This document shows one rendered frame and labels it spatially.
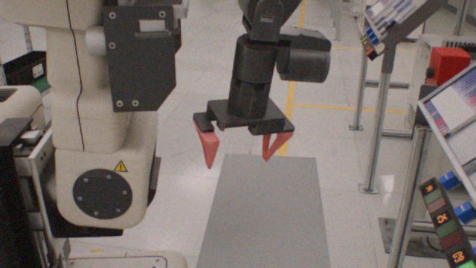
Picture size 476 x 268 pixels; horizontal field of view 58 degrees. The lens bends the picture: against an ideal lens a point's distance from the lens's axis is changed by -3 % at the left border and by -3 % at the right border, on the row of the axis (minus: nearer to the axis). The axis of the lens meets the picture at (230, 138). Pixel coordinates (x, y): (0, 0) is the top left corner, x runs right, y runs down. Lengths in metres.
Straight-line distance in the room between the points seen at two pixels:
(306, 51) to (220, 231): 0.43
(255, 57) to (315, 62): 0.08
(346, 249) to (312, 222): 0.92
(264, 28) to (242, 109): 0.12
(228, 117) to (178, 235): 1.29
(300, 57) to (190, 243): 1.33
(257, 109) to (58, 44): 0.34
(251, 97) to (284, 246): 0.35
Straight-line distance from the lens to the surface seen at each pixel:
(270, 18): 0.56
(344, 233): 1.93
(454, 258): 0.83
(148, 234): 1.90
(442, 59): 1.60
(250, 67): 0.59
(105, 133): 0.75
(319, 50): 0.61
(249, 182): 1.05
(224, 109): 0.64
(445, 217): 0.91
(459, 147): 1.04
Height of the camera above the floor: 1.14
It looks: 25 degrees down
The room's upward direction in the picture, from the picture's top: straight up
